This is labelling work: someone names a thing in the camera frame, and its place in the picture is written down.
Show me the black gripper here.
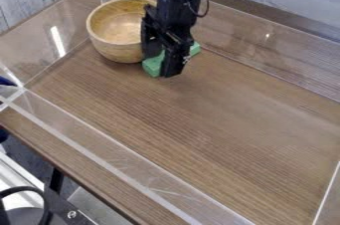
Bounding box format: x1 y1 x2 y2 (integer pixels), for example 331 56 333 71
141 4 193 78

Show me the green rectangular block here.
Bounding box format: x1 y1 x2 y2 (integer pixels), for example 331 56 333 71
142 42 199 78

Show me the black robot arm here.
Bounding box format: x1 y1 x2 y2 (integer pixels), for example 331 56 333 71
141 0 209 78

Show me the brown wooden bowl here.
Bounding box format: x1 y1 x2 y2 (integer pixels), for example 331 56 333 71
86 0 157 64

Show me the black table leg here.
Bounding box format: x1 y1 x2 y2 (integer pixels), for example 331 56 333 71
49 168 63 194

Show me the clear acrylic tray wall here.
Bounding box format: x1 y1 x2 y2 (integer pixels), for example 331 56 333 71
0 0 340 225

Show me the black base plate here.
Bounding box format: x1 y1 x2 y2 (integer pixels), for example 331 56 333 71
43 189 97 225

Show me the black cable loop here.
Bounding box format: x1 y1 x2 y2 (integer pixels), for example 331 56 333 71
0 186 51 225

